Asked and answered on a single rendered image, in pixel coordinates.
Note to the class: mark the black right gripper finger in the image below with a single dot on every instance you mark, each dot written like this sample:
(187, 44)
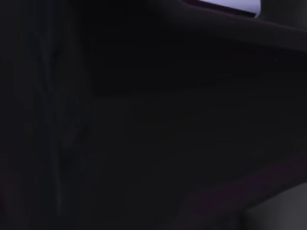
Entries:
(283, 210)

